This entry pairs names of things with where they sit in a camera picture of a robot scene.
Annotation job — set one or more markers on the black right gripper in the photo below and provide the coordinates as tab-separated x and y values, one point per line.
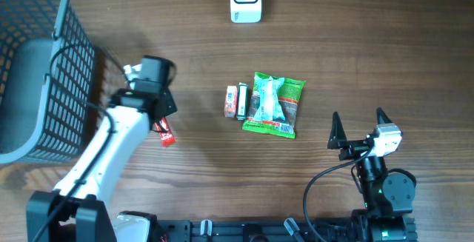
338	138

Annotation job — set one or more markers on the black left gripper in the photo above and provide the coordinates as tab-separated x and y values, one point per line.
171	106

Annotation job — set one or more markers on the red chocolate bar wrapper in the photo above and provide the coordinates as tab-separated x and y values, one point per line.
165	133

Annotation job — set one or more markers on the green snack bag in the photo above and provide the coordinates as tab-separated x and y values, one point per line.
288	97

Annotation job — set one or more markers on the light teal tissue packet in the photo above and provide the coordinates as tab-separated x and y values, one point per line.
269	108

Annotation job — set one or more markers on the green white gum pack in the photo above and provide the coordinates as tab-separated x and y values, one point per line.
242	101

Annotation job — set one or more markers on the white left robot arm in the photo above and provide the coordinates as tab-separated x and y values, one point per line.
76	210

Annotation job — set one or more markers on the grey plastic mesh basket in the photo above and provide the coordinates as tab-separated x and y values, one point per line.
47	69

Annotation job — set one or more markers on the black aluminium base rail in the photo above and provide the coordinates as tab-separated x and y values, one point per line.
329	229

